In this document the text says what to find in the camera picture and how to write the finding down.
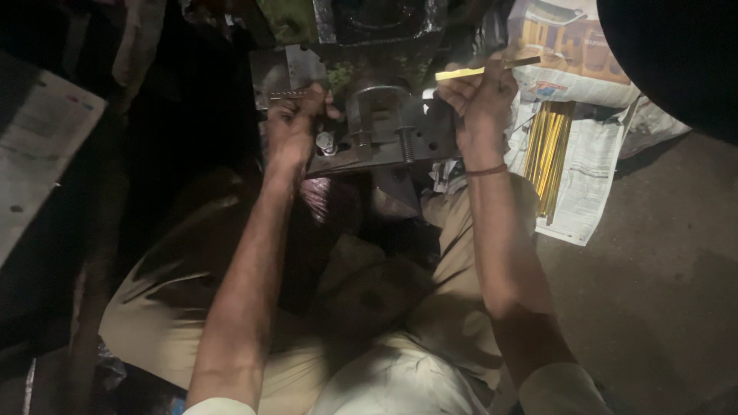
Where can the person's right hand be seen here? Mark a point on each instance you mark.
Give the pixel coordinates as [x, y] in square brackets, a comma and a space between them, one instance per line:
[481, 106]

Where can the person's left hand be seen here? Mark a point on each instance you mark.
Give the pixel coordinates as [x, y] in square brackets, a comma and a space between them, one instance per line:
[291, 124]

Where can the person's right fingers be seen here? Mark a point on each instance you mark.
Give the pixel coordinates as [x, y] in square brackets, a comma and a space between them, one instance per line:
[487, 80]

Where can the punched brass strip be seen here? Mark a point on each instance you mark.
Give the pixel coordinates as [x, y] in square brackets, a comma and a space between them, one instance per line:
[287, 94]

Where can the red thread wristband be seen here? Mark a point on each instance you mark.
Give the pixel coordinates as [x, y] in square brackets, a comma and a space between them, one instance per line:
[485, 170]

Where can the bundle of brass strips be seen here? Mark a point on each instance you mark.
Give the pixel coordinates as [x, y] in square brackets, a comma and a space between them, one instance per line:
[549, 155]

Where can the newspaper sheet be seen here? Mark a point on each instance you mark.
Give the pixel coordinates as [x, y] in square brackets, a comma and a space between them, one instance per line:
[582, 115]

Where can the metal press machine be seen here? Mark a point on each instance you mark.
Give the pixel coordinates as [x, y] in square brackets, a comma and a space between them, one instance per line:
[369, 86]

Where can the black round object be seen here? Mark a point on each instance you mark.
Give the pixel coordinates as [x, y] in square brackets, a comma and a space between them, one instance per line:
[674, 57]

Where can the person's beige trousers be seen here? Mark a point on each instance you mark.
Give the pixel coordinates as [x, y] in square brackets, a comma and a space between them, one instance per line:
[346, 288]

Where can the person's white shirt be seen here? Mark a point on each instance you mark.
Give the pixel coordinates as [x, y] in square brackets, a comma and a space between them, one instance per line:
[415, 380]

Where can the paper sheet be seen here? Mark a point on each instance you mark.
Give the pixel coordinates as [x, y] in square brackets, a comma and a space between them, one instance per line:
[40, 150]

